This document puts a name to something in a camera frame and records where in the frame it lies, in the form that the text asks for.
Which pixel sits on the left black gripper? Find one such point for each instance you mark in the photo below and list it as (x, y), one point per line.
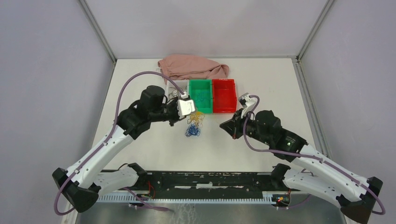
(174, 102)

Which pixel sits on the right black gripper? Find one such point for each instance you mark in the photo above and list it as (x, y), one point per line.
(233, 126)

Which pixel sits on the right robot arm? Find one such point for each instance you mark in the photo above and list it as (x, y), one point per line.
(356, 196)

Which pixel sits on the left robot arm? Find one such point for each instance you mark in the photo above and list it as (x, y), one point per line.
(84, 182)

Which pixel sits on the clear plastic bin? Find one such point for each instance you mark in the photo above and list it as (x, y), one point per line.
(172, 92)

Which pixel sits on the red plastic bin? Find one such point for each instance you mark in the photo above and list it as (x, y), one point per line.
(224, 96)

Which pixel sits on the pink cloth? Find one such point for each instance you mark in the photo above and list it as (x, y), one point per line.
(187, 67)

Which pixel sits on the green plastic bin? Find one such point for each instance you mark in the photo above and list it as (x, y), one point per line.
(201, 92)

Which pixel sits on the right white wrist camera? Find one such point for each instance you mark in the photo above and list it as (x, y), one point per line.
(248, 103)

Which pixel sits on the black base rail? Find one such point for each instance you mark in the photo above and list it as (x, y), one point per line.
(207, 185)

